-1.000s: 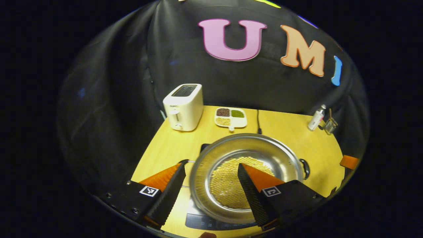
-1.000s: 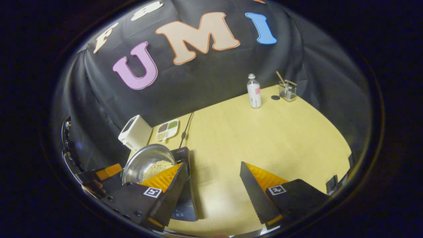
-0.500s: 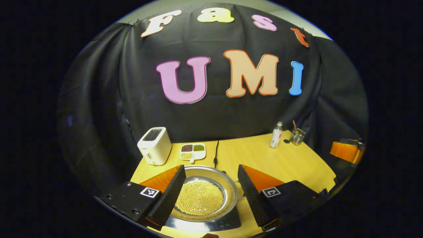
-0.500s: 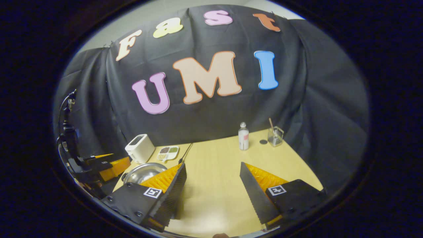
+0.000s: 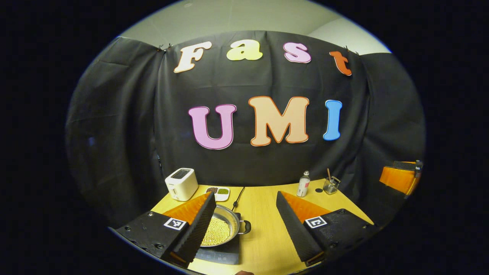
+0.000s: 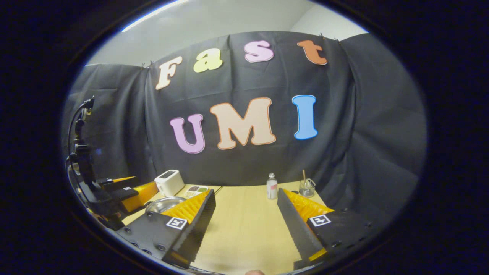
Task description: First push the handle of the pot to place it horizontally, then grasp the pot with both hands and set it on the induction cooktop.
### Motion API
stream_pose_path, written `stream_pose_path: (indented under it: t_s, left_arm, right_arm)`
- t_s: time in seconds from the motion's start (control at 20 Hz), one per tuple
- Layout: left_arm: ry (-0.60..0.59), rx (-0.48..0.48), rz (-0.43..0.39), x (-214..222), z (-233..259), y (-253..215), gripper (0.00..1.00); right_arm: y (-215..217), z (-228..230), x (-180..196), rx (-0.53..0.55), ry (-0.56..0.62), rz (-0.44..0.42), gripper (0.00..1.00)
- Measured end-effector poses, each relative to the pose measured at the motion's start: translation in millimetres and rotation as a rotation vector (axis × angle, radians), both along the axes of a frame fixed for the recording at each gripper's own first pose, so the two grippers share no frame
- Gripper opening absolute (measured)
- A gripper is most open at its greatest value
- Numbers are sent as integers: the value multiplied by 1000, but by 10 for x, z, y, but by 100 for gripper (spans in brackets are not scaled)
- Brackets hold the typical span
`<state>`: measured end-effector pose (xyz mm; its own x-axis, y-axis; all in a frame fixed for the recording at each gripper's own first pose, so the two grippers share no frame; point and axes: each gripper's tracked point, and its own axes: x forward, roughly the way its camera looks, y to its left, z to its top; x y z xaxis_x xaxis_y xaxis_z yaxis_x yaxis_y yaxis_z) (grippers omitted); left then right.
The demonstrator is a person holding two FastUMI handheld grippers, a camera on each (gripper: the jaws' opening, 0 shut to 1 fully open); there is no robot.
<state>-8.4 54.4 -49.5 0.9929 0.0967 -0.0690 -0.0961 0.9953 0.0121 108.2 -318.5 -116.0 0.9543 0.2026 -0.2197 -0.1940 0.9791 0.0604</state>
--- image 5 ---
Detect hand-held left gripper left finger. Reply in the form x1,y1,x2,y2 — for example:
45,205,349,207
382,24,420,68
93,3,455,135
115,191,217,268

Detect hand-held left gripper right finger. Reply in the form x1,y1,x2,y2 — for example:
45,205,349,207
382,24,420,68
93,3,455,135
275,191,379,267

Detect steel pot with yellow beans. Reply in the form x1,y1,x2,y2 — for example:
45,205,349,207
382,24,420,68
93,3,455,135
200,204,252,248

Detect black induction cooktop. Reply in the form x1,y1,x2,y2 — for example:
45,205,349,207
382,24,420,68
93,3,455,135
194,212,241,265

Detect white divided dish of beans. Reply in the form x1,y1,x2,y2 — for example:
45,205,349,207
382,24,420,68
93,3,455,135
205,186,231,202

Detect small clear white-label bottle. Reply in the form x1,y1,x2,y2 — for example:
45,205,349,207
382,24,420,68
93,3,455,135
296,170,311,198

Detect white toaster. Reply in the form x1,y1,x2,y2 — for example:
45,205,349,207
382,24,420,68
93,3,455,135
164,168,199,202

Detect small clear glass cup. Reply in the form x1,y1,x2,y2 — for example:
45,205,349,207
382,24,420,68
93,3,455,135
322,176,341,196

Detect black backdrop cloth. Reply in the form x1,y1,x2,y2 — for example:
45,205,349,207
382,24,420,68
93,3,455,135
65,31,427,230

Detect black power cable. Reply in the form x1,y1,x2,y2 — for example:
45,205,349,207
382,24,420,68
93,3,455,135
231,186,245,212

